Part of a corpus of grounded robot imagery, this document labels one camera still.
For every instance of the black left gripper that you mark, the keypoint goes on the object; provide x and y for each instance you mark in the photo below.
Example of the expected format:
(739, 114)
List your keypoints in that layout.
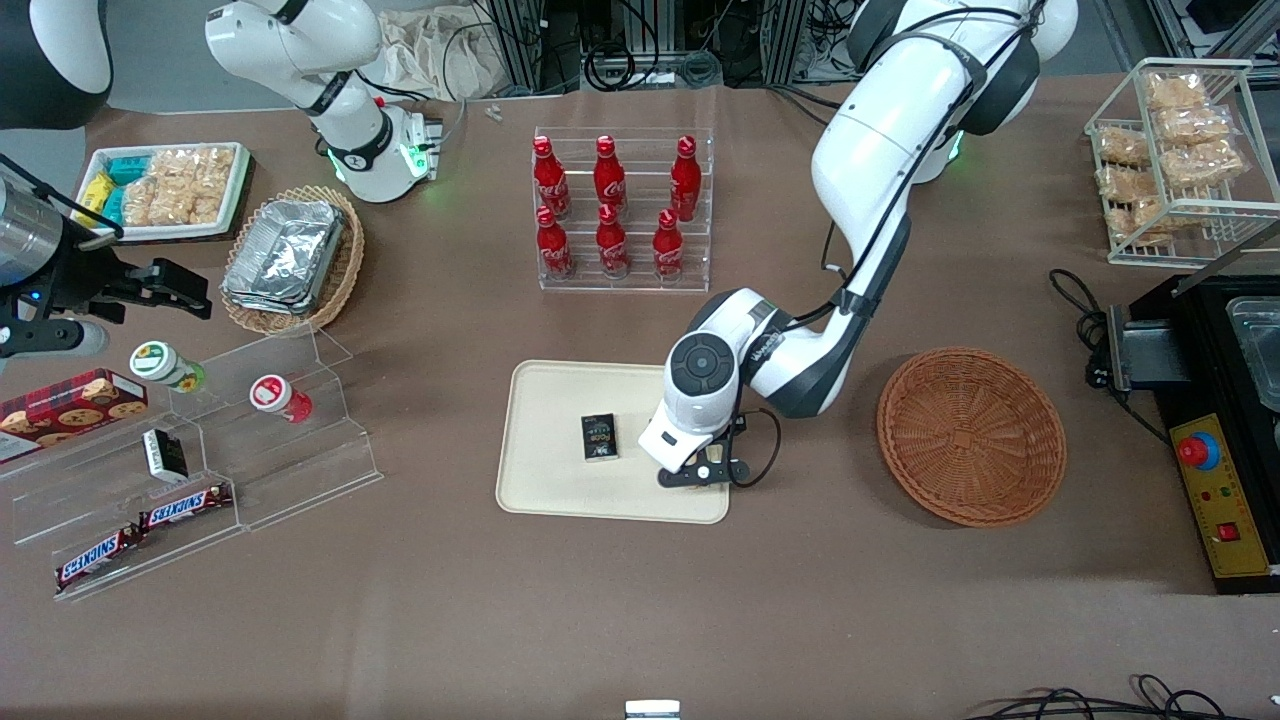
(740, 421)

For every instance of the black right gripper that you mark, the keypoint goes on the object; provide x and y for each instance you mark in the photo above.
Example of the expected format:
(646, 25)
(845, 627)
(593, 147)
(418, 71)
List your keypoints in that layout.
(82, 279)

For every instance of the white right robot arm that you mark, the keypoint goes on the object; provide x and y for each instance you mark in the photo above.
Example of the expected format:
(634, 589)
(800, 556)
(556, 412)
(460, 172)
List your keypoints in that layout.
(300, 50)

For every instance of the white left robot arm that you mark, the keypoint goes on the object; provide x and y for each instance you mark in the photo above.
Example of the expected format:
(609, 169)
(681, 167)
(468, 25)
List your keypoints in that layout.
(870, 170)

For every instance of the white rectangular snack tray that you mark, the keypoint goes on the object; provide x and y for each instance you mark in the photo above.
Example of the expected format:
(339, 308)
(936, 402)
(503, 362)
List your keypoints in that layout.
(235, 190)

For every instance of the cream plastic tray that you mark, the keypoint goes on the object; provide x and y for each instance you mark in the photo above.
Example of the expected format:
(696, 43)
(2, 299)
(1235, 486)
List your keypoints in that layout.
(550, 440)

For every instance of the oval wicker basket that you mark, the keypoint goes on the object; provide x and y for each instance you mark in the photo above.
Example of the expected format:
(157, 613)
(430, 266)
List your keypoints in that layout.
(345, 270)

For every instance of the round brown wicker basket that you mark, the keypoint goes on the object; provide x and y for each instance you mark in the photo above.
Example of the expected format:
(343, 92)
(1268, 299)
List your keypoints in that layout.
(970, 440)

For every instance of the green lid jar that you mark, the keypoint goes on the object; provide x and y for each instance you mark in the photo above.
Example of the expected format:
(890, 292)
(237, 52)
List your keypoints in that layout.
(160, 364)

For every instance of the clear rice cracker bag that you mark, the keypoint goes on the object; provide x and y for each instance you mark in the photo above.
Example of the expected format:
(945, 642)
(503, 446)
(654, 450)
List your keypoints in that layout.
(195, 167)
(170, 205)

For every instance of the teal snack packet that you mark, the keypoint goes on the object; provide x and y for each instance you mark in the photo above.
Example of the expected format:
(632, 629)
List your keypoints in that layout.
(127, 169)
(113, 204)

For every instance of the small black snack box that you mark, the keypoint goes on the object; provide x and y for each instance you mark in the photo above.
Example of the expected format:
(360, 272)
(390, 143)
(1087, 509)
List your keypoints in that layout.
(599, 438)

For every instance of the yellow snack packet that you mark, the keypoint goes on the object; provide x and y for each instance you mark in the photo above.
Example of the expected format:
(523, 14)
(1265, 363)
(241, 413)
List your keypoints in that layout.
(94, 192)

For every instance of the stacked aluminium foil trays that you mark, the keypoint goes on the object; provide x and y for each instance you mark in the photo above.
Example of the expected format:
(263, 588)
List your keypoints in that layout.
(285, 255)

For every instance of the red lid jar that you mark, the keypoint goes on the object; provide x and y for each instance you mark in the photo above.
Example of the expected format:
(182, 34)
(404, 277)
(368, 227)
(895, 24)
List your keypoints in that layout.
(275, 396)

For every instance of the red cookie box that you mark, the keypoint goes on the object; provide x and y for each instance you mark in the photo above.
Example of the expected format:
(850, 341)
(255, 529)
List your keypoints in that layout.
(60, 410)

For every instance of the small black white box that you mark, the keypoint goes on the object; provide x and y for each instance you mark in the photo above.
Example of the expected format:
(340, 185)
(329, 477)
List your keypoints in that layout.
(163, 455)

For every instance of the clear acrylic bottle rack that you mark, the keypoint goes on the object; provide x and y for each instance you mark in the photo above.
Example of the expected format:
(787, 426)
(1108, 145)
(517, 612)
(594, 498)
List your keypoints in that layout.
(640, 285)

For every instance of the Snickers chocolate bar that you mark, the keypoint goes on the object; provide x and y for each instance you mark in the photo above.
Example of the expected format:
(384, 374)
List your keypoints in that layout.
(95, 558)
(185, 506)

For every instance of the clear acrylic step shelf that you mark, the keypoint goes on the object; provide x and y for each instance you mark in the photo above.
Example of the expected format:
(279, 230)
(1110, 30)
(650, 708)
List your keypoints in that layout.
(300, 470)

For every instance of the red cola bottle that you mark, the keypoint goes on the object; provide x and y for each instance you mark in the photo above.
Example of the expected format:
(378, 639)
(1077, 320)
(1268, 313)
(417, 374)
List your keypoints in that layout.
(553, 248)
(668, 250)
(685, 182)
(550, 180)
(612, 245)
(609, 180)

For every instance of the small silver white object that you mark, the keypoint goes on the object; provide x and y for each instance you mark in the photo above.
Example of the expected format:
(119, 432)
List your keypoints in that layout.
(652, 710)

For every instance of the beige cloth bag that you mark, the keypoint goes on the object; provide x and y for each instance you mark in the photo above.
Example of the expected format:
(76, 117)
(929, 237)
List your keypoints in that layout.
(440, 55)

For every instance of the red emergency stop button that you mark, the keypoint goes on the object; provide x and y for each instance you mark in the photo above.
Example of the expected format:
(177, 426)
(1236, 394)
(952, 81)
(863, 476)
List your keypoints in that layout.
(1197, 452)

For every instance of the fried snack bag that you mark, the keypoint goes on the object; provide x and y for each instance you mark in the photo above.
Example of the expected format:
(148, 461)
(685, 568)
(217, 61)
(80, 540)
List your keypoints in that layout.
(1145, 218)
(1175, 92)
(1190, 125)
(1122, 147)
(1125, 183)
(1200, 163)

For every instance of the black control box yellow panel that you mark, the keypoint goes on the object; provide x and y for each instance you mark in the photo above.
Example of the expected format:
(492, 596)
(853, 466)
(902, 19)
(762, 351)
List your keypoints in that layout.
(1225, 520)

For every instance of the clear plastic container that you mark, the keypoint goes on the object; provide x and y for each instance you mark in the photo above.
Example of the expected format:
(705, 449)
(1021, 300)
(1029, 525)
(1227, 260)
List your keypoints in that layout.
(1258, 350)

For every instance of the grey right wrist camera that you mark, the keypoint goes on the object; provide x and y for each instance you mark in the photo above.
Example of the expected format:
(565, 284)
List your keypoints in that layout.
(55, 338)

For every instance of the aluminium frame rack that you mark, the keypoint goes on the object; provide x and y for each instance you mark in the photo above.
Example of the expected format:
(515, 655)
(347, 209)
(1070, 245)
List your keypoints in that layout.
(525, 45)

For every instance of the black metal bracket box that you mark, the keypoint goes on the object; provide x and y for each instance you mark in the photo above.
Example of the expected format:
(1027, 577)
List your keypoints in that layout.
(1145, 350)

